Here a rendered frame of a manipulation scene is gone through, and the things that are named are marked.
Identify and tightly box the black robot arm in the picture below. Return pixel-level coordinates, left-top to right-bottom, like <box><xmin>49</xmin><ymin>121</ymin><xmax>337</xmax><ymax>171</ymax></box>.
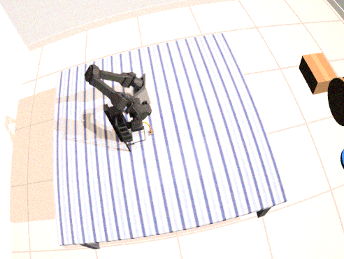
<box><xmin>84</xmin><ymin>64</ymin><xmax>152</xmax><ymax>121</ymax></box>

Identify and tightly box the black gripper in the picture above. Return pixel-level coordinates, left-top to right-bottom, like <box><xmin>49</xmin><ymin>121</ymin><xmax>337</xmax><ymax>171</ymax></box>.
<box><xmin>129</xmin><ymin>98</ymin><xmax>143</xmax><ymax>132</ymax></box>

